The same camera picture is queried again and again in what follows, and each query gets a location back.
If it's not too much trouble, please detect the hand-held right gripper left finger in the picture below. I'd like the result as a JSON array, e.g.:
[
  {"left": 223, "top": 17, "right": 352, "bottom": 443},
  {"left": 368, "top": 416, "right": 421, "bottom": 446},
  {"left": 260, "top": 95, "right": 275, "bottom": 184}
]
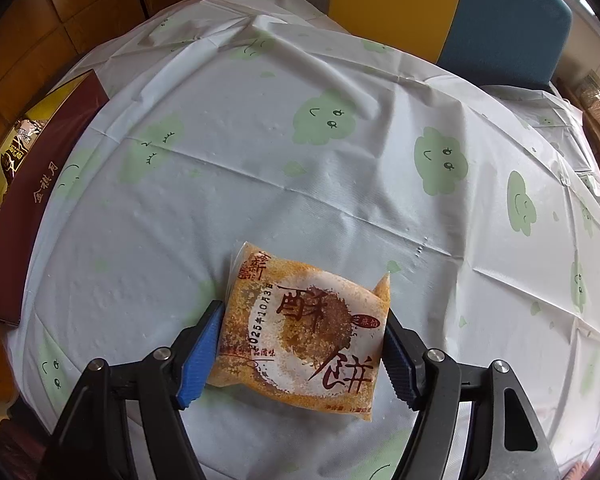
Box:
[{"left": 40, "top": 300, "right": 226, "bottom": 480}]

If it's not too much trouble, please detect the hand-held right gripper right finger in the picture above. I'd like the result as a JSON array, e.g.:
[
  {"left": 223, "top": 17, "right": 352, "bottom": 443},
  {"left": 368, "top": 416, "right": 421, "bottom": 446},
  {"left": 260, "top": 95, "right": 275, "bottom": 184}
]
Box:
[{"left": 382, "top": 310, "right": 563, "bottom": 480}]

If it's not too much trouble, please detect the orange pastry packet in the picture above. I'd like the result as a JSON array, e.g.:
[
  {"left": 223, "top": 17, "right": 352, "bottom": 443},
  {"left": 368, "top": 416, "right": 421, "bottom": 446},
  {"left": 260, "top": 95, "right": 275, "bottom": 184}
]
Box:
[{"left": 207, "top": 241, "right": 392, "bottom": 423}]

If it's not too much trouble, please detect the gold tin box maroon outside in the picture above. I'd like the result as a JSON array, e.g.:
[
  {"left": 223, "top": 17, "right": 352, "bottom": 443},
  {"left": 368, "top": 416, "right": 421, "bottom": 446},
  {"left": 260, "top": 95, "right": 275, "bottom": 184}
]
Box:
[{"left": 0, "top": 69, "right": 110, "bottom": 328}]

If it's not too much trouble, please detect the brown snack packet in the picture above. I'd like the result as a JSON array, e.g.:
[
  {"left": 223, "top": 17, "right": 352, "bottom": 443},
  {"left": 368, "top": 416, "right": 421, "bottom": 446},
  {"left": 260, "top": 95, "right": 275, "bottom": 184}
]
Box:
[{"left": 0, "top": 119, "right": 48, "bottom": 178}]

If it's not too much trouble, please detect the white tablecloth green cloud print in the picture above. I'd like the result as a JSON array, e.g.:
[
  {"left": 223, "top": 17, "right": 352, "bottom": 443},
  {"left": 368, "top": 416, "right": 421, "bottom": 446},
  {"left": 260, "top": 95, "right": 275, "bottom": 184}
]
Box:
[{"left": 5, "top": 0, "right": 600, "bottom": 480}]

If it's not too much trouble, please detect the wooden side desk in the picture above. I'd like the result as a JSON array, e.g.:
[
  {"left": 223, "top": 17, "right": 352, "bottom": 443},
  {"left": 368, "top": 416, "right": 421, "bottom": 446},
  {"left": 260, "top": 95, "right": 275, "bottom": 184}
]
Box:
[{"left": 565, "top": 80, "right": 600, "bottom": 181}]

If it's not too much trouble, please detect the grey yellow blue sofa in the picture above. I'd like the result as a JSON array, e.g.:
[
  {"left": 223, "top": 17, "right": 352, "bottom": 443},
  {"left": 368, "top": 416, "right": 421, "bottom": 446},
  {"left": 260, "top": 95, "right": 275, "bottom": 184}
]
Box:
[{"left": 237, "top": 0, "right": 573, "bottom": 92}]

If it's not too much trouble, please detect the wooden wardrobe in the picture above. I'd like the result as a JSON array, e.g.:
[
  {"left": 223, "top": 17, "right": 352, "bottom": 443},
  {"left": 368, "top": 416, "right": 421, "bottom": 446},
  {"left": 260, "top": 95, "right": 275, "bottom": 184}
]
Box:
[{"left": 0, "top": 0, "right": 241, "bottom": 111}]

